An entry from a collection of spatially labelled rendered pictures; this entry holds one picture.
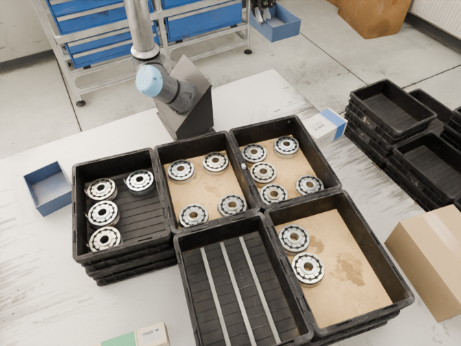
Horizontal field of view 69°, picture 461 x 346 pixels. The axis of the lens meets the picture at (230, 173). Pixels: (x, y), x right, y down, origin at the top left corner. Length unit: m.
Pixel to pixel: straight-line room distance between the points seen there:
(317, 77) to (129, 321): 2.66
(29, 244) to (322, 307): 1.10
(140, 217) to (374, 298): 0.81
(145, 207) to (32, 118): 2.15
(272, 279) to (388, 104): 1.54
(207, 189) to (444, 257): 0.82
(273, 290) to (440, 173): 1.39
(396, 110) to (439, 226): 1.13
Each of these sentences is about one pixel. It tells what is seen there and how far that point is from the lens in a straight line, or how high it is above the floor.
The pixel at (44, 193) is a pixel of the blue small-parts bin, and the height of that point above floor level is 0.70.
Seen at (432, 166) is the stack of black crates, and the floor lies 0.38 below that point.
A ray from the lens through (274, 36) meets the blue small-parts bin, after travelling 1.60.
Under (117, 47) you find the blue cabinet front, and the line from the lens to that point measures 3.05.
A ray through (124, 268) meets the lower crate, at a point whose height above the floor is 0.80.
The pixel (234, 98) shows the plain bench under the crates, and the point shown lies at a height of 0.70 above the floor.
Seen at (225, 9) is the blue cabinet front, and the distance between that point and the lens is 3.27.
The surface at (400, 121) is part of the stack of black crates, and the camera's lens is 2.26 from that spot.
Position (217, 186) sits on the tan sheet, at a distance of 1.29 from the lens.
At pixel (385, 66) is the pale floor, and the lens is 3.64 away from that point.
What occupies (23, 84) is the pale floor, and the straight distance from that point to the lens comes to 3.74.
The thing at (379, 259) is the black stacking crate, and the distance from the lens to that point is 1.15.
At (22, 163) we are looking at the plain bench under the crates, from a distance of 1.83.
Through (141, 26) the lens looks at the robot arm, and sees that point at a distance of 1.43.
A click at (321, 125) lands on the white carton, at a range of 1.62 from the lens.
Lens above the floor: 1.86
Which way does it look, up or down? 51 degrees down
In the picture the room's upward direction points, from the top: 2 degrees counter-clockwise
